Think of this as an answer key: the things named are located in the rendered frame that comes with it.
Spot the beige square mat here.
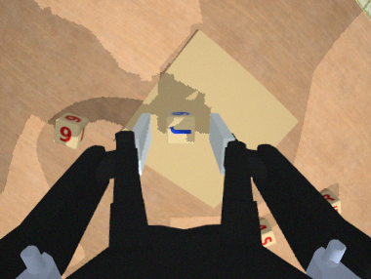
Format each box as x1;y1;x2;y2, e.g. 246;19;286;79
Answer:
123;29;299;209

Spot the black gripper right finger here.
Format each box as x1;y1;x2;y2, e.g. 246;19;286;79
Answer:
209;113;371;279

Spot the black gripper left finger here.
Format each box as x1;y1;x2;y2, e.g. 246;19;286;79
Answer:
0;113;158;279

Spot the cream block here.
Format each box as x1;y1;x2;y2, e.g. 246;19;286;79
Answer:
260;219;276;247
322;190;341;214
54;112;89;149
166;110;195;144

